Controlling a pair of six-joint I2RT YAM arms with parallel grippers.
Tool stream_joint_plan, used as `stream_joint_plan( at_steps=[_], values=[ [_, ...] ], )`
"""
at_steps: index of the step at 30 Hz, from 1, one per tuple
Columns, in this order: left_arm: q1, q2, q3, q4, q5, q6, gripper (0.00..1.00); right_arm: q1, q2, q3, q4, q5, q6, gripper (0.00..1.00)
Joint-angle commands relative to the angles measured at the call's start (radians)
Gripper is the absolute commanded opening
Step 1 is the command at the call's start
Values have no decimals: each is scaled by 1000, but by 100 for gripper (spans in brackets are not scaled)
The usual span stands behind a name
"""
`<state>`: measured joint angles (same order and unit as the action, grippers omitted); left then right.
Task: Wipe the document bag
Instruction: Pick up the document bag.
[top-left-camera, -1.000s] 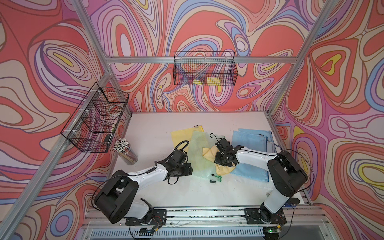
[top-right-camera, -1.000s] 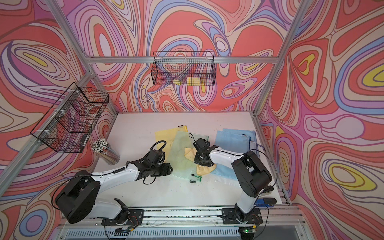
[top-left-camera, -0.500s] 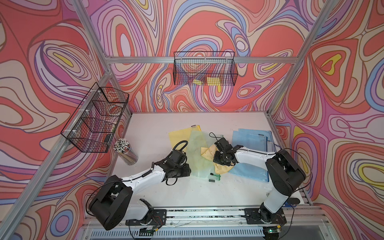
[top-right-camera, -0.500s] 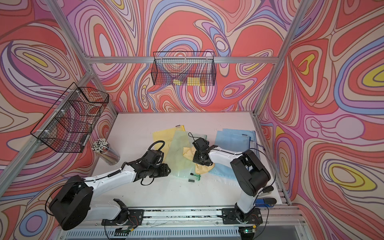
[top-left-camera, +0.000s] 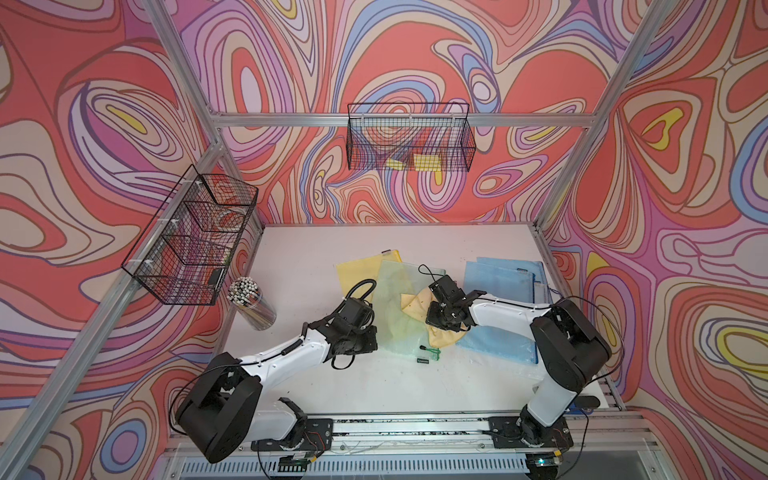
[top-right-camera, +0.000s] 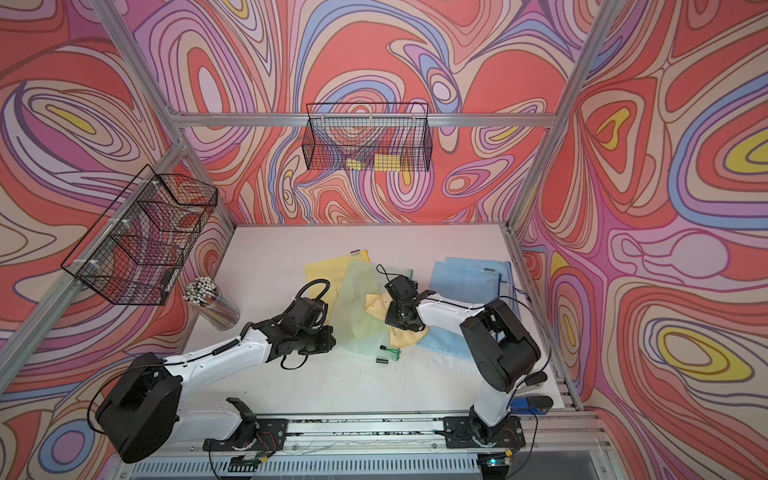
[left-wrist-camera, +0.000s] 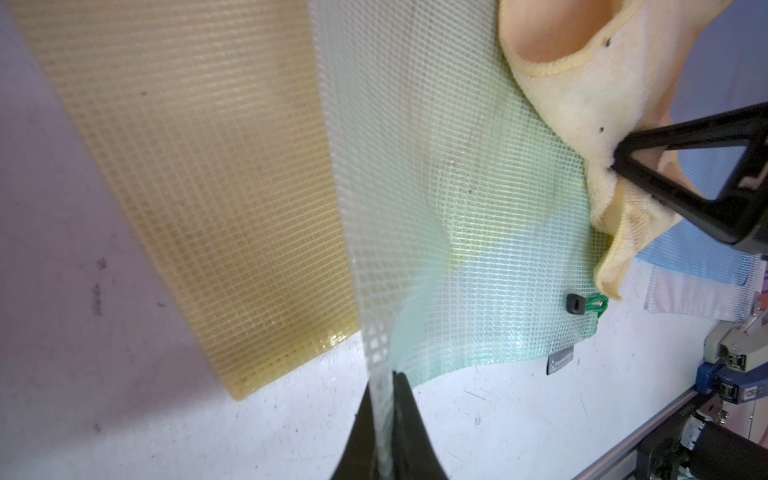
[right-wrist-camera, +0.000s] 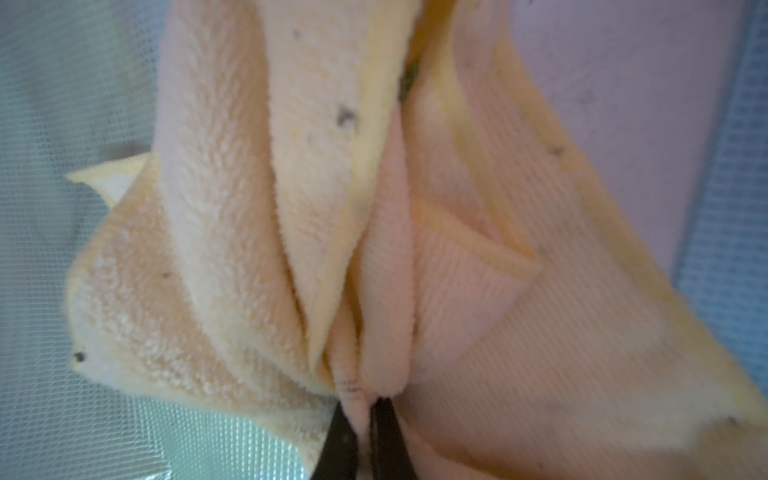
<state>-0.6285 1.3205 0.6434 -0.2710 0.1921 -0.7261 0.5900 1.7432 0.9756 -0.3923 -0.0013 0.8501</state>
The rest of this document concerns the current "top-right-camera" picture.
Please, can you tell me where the light blue mesh document bag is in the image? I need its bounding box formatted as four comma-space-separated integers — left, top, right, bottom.
445, 257, 530, 306

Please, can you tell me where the black wire basket back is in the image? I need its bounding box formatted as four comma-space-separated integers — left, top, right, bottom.
302, 101, 433, 173

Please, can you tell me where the yellow sponge in basket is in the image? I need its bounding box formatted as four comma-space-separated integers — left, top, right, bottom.
344, 154, 402, 172

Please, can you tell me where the black wire basket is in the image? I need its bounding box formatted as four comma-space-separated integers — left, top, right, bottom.
60, 165, 218, 306
302, 101, 433, 173

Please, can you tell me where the yellow document bag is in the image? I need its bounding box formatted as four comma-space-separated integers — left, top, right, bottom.
303, 250, 370, 314

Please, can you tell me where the green zip document bag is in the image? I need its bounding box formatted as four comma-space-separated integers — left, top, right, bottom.
330, 260, 413, 363

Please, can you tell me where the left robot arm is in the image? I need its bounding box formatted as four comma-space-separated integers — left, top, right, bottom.
86, 279, 336, 464

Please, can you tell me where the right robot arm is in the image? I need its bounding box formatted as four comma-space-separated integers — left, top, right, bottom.
385, 275, 542, 452

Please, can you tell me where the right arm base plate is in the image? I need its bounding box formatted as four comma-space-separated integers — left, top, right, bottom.
435, 415, 526, 452

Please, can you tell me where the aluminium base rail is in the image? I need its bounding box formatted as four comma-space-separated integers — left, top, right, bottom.
108, 410, 628, 479

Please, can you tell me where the black wire basket left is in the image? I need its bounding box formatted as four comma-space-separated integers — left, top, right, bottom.
60, 165, 218, 306

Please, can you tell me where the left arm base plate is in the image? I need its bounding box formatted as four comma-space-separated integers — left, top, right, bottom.
203, 418, 288, 453

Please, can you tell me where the clear pencil holder cup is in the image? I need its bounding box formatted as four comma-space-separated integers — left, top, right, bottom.
183, 277, 240, 331

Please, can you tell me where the yellow wiping cloth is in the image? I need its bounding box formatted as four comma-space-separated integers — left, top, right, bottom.
364, 291, 431, 350

